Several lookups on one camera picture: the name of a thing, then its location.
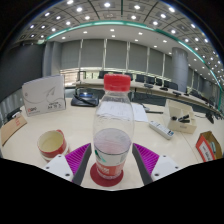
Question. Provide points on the long curved conference desk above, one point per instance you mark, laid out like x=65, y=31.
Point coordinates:
x=150, y=88

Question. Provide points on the beige open cardboard tray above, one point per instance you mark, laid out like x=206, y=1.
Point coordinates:
x=185, y=128

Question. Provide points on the ceiling lights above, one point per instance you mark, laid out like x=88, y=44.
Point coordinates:
x=106, y=4

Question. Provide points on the open cardboard box red label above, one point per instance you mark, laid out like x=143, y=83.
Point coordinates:
x=202, y=150

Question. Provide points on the flat round red coaster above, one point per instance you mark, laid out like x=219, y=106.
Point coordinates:
x=96, y=178

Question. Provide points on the white power strip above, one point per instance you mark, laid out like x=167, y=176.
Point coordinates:
x=161, y=130

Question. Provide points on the white cardboard paper box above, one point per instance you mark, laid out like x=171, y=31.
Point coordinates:
x=43, y=95

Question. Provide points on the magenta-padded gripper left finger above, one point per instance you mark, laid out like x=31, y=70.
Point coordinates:
x=77, y=159

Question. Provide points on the black desk phone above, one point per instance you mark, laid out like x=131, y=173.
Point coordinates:
x=85, y=98

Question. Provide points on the black office chairs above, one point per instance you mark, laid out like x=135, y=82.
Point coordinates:
x=150, y=80

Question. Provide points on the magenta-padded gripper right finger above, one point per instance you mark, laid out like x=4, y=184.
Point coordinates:
x=146, y=159

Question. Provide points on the black stapler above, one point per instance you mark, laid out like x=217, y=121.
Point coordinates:
x=183, y=118

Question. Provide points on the red floral ceramic cup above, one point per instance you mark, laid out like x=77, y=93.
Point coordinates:
x=51, y=145

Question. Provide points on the clear red-capped water bottle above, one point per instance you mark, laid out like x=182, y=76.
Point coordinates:
x=113, y=113

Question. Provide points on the grey round column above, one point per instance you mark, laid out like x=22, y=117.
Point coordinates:
x=180, y=68

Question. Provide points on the brown kraft paper envelope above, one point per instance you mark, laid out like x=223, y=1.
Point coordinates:
x=12, y=128

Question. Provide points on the white paper sheet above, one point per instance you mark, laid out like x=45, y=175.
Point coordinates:
x=140, y=113

